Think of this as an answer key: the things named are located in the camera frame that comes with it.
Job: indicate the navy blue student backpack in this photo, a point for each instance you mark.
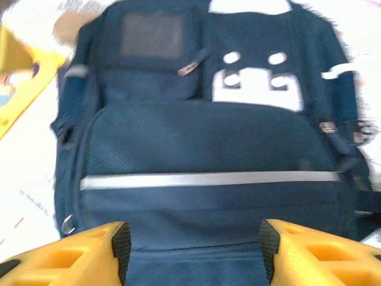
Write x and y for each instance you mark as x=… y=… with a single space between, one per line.
x=208 y=140

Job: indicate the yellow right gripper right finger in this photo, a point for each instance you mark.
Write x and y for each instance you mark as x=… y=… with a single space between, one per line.
x=327 y=259

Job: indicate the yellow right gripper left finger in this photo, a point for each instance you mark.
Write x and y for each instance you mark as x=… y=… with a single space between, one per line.
x=59 y=259

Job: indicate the yellow illustrated book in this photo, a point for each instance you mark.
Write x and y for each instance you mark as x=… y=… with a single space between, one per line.
x=21 y=89

